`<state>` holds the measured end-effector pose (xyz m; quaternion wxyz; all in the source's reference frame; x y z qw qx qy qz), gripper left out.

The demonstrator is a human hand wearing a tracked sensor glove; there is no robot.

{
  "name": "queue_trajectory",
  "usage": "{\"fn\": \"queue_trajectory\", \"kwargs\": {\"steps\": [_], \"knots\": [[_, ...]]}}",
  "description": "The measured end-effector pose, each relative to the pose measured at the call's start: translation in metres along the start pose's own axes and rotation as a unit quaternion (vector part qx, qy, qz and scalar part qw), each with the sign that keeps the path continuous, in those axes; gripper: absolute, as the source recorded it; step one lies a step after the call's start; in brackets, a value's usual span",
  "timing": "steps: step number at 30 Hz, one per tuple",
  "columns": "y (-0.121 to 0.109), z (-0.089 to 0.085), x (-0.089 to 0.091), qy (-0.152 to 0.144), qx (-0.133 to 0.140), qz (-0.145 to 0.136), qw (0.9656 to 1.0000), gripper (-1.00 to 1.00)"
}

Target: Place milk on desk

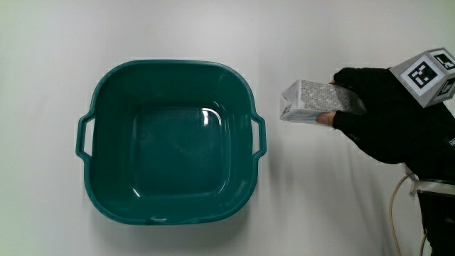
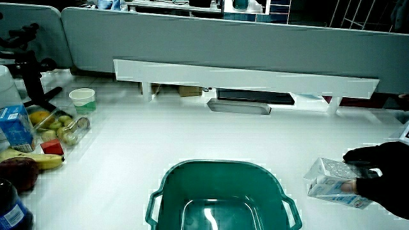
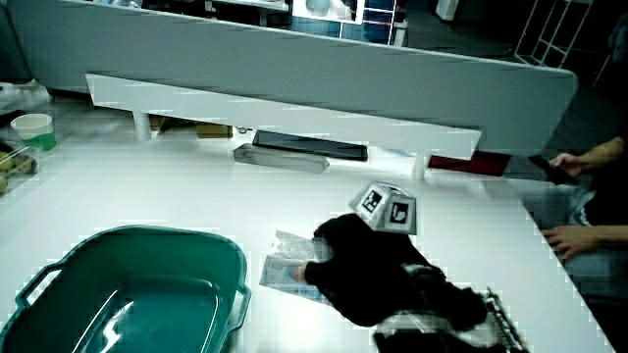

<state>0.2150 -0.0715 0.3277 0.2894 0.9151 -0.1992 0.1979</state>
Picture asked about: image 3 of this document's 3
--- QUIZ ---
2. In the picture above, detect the black keyboard tray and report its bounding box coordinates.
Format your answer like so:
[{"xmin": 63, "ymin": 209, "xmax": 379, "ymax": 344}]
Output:
[{"xmin": 251, "ymin": 128, "xmax": 370, "ymax": 163}]

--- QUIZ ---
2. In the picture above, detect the green plastic basin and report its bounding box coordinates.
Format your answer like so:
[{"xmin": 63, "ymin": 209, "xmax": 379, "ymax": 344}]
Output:
[{"xmin": 0, "ymin": 225, "xmax": 253, "ymax": 353}]

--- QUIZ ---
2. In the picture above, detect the white desk shelf riser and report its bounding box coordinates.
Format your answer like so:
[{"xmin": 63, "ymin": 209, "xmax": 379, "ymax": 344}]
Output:
[{"xmin": 84, "ymin": 73, "xmax": 483, "ymax": 181}]

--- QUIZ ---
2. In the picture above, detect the person's right forearm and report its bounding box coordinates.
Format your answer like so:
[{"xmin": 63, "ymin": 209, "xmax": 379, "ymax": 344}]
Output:
[{"xmin": 371, "ymin": 267, "xmax": 530, "ymax": 353}]

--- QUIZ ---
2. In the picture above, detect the black phone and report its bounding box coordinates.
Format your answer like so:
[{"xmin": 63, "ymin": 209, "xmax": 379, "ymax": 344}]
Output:
[{"xmin": 528, "ymin": 155, "xmax": 581, "ymax": 187}]

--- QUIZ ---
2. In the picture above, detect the white desk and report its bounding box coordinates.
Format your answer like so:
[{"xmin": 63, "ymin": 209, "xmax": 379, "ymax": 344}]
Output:
[{"xmin": 0, "ymin": 97, "xmax": 617, "ymax": 353}]

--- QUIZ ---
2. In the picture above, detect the person's right hand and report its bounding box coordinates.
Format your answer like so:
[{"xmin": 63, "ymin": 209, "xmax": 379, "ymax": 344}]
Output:
[{"xmin": 289, "ymin": 180, "xmax": 445, "ymax": 328}]

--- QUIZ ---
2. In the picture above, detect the clear food container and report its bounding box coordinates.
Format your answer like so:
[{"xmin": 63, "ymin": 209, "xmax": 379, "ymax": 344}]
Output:
[{"xmin": 0, "ymin": 140, "xmax": 41, "ymax": 198}]

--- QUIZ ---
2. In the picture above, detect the brown cardboard box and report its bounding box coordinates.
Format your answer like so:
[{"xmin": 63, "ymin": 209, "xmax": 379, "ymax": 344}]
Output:
[{"xmin": 195, "ymin": 122, "xmax": 235, "ymax": 140}]

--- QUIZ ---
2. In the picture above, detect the clear plastic packet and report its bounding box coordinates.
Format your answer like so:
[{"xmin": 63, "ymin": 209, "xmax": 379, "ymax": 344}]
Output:
[{"xmin": 258, "ymin": 229, "xmax": 336, "ymax": 306}]

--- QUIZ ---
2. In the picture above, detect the white wire rack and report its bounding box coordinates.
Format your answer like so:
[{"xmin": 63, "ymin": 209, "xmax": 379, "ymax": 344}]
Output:
[{"xmin": 513, "ymin": 0, "xmax": 596, "ymax": 69}]

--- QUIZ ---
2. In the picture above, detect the red box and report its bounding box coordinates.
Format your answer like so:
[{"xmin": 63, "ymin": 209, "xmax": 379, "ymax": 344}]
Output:
[{"xmin": 428, "ymin": 150, "xmax": 512, "ymax": 177}]

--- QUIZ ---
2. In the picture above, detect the blue and white cabinet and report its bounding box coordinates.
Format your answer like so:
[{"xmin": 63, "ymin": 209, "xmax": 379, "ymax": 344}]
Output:
[{"xmin": 290, "ymin": 0, "xmax": 409, "ymax": 47}]

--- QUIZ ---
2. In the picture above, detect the grey oblong case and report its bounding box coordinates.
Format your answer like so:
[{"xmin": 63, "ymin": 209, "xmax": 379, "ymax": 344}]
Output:
[{"xmin": 233, "ymin": 142, "xmax": 331, "ymax": 175}]

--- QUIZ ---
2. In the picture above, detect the grey partition panel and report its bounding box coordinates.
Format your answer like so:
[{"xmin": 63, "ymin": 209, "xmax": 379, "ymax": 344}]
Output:
[{"xmin": 6, "ymin": 0, "xmax": 580, "ymax": 159}]

